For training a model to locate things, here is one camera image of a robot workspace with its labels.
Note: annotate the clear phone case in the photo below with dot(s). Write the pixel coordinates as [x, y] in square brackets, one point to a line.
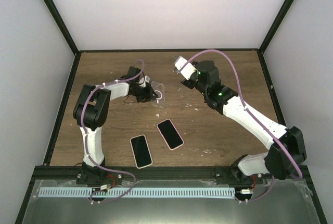
[161, 87]

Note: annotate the light blue slotted cable duct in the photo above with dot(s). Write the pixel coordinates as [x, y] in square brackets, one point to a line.
[139, 192]

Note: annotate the phone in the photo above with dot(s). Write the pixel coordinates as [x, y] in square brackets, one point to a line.
[170, 134]
[141, 151]

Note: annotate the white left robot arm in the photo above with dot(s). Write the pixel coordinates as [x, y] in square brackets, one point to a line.
[91, 111]

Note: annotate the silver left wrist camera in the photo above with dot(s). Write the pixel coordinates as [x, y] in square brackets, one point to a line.
[144, 81]

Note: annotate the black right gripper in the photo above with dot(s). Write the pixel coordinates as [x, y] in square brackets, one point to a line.
[184, 82]

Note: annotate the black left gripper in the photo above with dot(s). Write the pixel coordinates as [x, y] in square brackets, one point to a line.
[148, 96]

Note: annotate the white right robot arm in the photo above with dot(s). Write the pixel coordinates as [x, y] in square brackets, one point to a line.
[285, 146]

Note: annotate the phone in light pink case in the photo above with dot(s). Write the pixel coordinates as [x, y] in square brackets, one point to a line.
[141, 151]

